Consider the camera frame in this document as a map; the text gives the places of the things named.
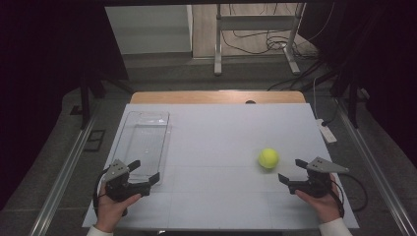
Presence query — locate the yellow tennis ball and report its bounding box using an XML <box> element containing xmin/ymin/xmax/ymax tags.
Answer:
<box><xmin>258</xmin><ymin>147</ymin><xmax>280</xmax><ymax>170</ymax></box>

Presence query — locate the clear plastic container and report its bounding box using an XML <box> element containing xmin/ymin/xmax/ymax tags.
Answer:
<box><xmin>109</xmin><ymin>110</ymin><xmax>172</xmax><ymax>187</ymax></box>

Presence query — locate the aluminium rail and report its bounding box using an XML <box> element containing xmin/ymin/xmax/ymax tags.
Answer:
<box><xmin>333</xmin><ymin>97</ymin><xmax>417</xmax><ymax>236</ymax></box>
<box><xmin>29</xmin><ymin>106</ymin><xmax>100</xmax><ymax>236</ymax></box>

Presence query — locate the person's right hand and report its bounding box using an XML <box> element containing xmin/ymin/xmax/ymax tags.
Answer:
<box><xmin>294</xmin><ymin>173</ymin><xmax>343</xmax><ymax>224</ymax></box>

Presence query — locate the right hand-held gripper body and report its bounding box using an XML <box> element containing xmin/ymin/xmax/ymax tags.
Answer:
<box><xmin>287</xmin><ymin>156</ymin><xmax>350</xmax><ymax>199</ymax></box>

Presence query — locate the white board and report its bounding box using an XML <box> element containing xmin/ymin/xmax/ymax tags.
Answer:
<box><xmin>82</xmin><ymin>103</ymin><xmax>360</xmax><ymax>230</ymax></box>

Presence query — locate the dark curtain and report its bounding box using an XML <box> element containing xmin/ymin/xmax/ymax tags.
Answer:
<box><xmin>0</xmin><ymin>0</ymin><xmax>130</xmax><ymax>210</ymax></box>
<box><xmin>297</xmin><ymin>0</ymin><xmax>417</xmax><ymax>168</ymax></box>

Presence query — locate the left hand-held gripper black cable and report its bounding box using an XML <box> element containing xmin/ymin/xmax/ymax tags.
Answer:
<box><xmin>92</xmin><ymin>166</ymin><xmax>129</xmax><ymax>218</ymax></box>

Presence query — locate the white cable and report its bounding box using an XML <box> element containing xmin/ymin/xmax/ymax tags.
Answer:
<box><xmin>312</xmin><ymin>76</ymin><xmax>321</xmax><ymax>121</ymax></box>

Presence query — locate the right hand-held gripper black cable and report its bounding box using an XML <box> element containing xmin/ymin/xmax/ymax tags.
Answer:
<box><xmin>328</xmin><ymin>172</ymin><xmax>369</xmax><ymax>218</ymax></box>

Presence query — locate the black metal stand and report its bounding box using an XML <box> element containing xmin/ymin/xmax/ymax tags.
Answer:
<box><xmin>69</xmin><ymin>65</ymin><xmax>136</xmax><ymax>131</ymax></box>
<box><xmin>301</xmin><ymin>63</ymin><xmax>362</xmax><ymax>130</ymax></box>

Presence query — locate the black plug with cable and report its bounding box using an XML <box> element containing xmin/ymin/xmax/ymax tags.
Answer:
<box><xmin>321</xmin><ymin>103</ymin><xmax>340</xmax><ymax>128</ymax></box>

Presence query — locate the hand-held gripper black cable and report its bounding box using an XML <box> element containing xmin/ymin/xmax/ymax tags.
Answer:
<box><xmin>92</xmin><ymin>166</ymin><xmax>129</xmax><ymax>218</ymax></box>
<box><xmin>328</xmin><ymin>172</ymin><xmax>369</xmax><ymax>218</ymax></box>

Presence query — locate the white cabinet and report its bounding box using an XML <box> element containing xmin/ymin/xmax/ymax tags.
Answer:
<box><xmin>104</xmin><ymin>4</ymin><xmax>194</xmax><ymax>56</ymax></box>

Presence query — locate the grey metal desk frame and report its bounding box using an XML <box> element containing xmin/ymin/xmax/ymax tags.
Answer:
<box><xmin>213</xmin><ymin>3</ymin><xmax>307</xmax><ymax>77</ymax></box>

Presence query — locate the white power strip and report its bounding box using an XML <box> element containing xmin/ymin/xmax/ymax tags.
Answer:
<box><xmin>315</xmin><ymin>118</ymin><xmax>338</xmax><ymax>145</ymax></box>

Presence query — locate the bundle of black cables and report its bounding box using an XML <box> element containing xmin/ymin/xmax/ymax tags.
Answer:
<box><xmin>220</xmin><ymin>3</ymin><xmax>336</xmax><ymax>61</ymax></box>

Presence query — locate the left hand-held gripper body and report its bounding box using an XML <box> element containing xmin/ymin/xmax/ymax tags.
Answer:
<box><xmin>101</xmin><ymin>158</ymin><xmax>152</xmax><ymax>203</ymax></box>

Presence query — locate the wooden table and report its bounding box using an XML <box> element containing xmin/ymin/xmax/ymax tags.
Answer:
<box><xmin>130</xmin><ymin>90</ymin><xmax>307</xmax><ymax>105</ymax></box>

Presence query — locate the person's left hand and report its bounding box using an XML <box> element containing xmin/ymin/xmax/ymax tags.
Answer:
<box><xmin>94</xmin><ymin>183</ymin><xmax>143</xmax><ymax>234</ymax></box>

